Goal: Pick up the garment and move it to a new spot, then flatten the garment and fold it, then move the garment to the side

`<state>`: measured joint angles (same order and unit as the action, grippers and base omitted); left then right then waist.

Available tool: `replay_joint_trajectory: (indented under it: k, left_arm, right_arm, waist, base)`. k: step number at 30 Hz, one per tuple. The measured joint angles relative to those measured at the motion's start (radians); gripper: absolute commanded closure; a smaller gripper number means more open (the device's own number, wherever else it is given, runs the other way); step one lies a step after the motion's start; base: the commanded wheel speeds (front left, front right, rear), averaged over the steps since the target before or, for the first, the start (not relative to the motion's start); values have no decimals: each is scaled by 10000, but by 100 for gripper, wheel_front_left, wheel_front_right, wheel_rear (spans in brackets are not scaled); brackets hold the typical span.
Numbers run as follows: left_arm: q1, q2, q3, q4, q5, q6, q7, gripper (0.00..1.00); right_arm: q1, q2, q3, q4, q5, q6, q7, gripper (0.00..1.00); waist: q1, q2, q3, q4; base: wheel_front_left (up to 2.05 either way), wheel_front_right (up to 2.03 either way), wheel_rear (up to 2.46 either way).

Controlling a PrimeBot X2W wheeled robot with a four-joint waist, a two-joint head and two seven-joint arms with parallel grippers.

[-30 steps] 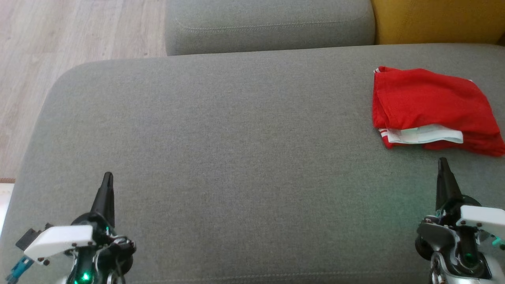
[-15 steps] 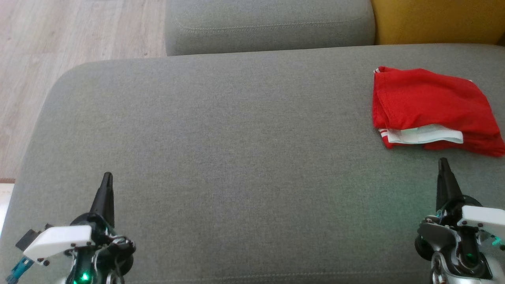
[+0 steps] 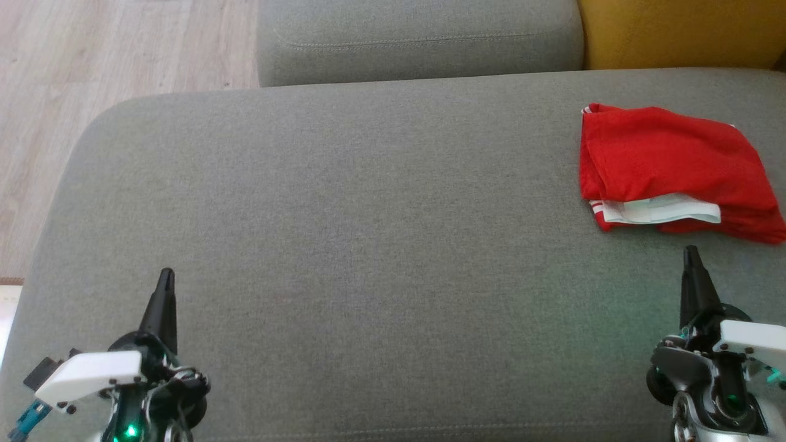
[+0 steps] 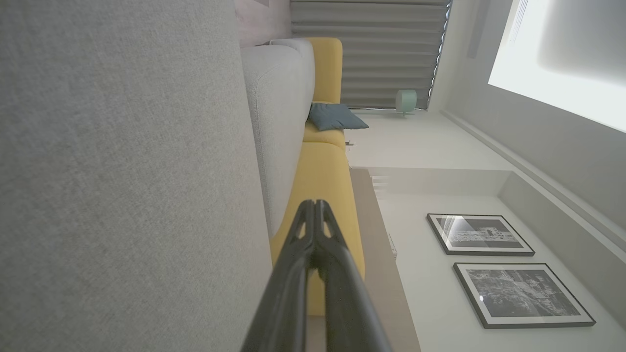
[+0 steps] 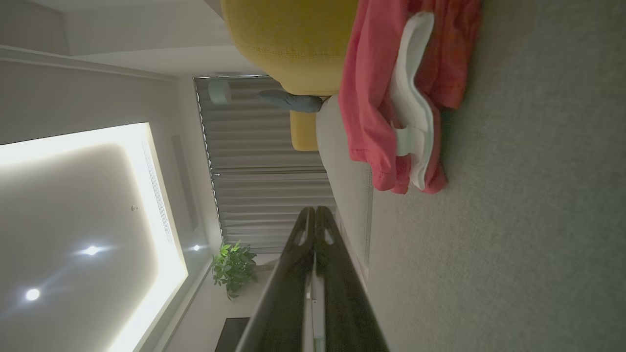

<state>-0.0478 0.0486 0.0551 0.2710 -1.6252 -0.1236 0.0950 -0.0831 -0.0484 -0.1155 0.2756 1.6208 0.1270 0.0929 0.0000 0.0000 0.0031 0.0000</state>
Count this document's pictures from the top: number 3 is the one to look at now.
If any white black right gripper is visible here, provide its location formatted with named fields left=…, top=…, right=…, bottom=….
left=679, top=246, right=786, bottom=370

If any left arm teal plug cable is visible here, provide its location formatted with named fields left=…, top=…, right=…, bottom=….
left=6, top=399, right=53, bottom=442

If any white rug with brown edge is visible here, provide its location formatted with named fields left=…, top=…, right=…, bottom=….
left=0, top=277, right=25, bottom=369

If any red garment with white sleeve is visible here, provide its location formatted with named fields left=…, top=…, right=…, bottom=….
left=579, top=103, right=778, bottom=225

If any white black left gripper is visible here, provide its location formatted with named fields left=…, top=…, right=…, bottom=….
left=35, top=268, right=186, bottom=406

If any large yellow sofa back cushion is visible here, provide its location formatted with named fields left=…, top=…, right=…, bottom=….
left=577, top=0, right=786, bottom=72

